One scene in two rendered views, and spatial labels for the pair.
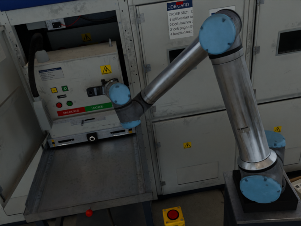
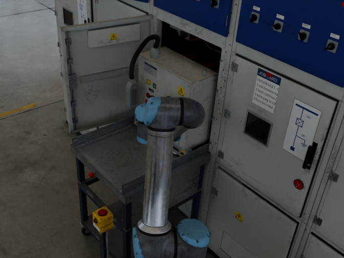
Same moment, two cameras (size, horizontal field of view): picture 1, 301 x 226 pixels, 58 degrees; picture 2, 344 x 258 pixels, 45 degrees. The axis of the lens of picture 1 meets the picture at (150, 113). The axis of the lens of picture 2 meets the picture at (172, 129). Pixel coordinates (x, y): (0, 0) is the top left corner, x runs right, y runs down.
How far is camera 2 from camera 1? 1.52 m
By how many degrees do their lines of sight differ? 42
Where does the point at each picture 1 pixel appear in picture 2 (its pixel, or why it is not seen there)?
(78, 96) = not seen: hidden behind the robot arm
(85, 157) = (138, 145)
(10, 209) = not seen: hidden behind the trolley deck
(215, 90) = (279, 184)
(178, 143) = (232, 207)
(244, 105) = (147, 172)
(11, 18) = (158, 13)
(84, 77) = (167, 87)
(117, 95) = (138, 111)
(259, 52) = (337, 181)
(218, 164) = not seen: outside the picture
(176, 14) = (263, 82)
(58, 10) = (185, 24)
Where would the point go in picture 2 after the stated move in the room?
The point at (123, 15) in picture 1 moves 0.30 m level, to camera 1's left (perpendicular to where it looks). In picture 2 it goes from (225, 56) to (191, 39)
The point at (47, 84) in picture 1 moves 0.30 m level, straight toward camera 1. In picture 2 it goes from (146, 74) to (117, 92)
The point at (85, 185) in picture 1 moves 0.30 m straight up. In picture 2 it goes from (110, 160) to (109, 119)
